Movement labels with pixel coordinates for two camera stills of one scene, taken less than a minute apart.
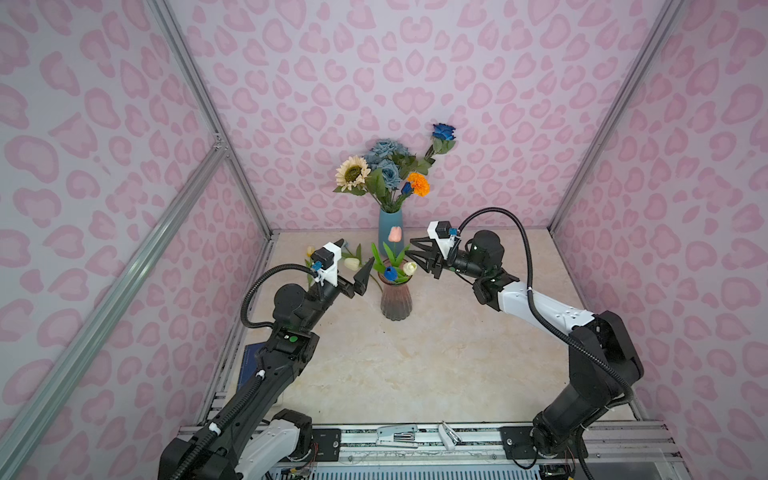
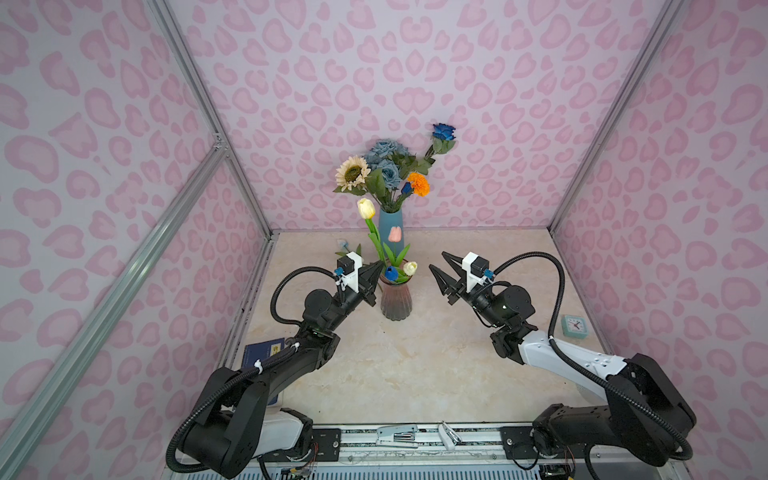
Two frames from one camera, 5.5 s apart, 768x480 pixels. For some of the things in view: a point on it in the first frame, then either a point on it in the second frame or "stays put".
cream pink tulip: [395, 235] stays put
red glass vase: [396, 299] stays put
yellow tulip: [309, 262] -> [366, 208]
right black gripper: [442, 258] -> [463, 288]
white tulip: [409, 268] stays put
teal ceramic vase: [391, 232] stays put
